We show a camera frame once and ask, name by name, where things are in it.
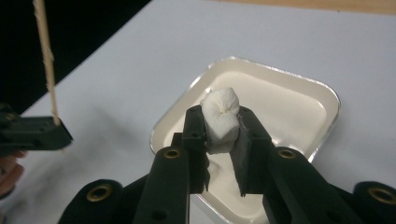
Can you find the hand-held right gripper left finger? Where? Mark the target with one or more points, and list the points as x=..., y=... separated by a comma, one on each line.
x=174, y=174

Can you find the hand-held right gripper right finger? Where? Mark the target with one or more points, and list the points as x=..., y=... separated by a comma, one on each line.
x=280, y=177

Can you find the white marshmallow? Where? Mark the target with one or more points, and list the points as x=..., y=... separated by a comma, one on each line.
x=219, y=118

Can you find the white metal-rimmed tray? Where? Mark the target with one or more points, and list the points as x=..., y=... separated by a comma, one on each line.
x=280, y=102

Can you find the wooden skewer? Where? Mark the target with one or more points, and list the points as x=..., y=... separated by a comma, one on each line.
x=48, y=57

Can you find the wooden table board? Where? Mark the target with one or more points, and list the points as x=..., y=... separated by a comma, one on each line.
x=311, y=4

